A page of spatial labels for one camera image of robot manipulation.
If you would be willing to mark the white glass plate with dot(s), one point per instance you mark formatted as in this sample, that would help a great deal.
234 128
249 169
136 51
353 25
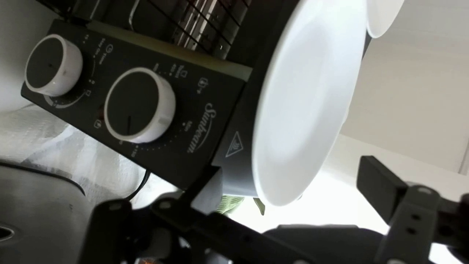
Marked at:
305 95
380 15

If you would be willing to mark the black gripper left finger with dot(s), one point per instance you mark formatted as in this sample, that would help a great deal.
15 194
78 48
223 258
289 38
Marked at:
210 192

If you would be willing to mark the black toaster oven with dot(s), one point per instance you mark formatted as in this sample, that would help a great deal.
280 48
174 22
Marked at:
168 84

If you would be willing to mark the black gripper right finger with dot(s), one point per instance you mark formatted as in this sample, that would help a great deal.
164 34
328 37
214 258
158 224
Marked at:
381 188

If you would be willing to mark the white glass plate on oven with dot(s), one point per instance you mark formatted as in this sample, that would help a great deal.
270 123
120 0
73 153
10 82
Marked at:
380 15

